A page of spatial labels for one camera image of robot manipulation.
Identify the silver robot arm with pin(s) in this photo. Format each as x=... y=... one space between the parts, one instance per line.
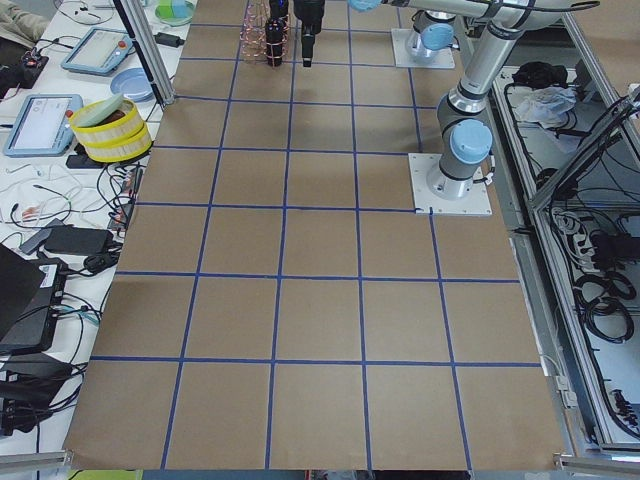
x=450 y=183
x=427 y=44

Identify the copper wire wine basket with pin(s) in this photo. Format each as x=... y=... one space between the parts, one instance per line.
x=252 y=45

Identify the teach pendant tablet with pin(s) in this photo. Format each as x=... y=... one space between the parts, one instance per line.
x=42 y=126
x=99 y=52

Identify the green bowl with blocks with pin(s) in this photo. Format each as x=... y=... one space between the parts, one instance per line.
x=174 y=12

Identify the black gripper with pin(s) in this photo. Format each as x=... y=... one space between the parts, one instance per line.
x=309 y=11

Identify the yellow round containers stack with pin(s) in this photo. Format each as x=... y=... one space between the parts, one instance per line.
x=121 y=136

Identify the aluminium frame post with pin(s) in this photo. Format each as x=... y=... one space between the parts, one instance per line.
x=134 y=19

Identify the black power adapter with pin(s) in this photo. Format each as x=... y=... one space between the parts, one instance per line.
x=169 y=40

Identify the dark glass wine bottle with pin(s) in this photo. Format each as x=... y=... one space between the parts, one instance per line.
x=279 y=11

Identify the light green plate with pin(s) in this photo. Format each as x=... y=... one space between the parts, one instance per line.
x=95 y=113

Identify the blue plate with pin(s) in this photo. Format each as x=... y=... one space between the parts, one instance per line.
x=133 y=84

